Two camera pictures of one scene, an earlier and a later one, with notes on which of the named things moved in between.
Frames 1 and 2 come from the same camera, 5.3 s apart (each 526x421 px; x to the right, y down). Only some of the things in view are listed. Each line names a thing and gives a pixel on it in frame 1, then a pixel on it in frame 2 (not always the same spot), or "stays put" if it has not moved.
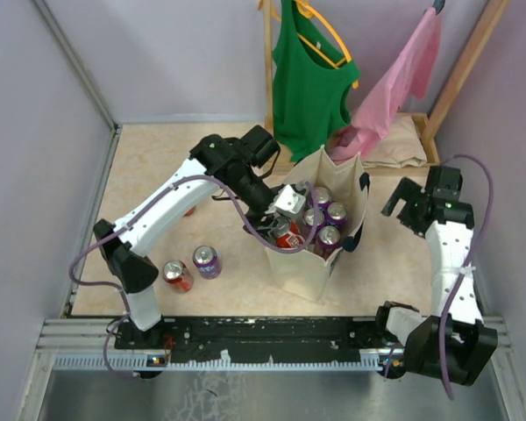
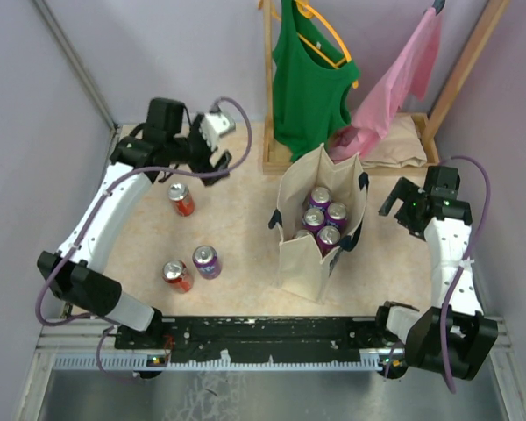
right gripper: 408,190 stays put
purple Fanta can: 329,240 stays put
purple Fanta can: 308,218 stays put
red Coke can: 294,239 to 303,232
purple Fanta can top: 337,215 stays put
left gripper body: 255,194 to 199,150
